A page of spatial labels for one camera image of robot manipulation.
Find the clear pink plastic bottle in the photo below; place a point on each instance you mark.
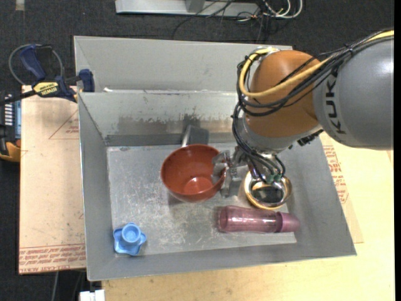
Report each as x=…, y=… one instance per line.
x=250, y=220

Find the grey metal bin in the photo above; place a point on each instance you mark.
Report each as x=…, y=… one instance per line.
x=141, y=180

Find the metal bowl with gold rim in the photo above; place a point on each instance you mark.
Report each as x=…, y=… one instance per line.
x=269, y=196

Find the brown cardboard board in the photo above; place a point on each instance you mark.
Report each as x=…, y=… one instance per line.
x=50, y=180

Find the blue star-shaped cup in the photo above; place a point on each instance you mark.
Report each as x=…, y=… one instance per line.
x=129, y=238

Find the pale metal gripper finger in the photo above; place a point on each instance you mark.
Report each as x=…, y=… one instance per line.
x=231, y=185
x=220, y=165

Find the red-brown bowl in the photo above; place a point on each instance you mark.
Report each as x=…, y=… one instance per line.
x=185, y=171

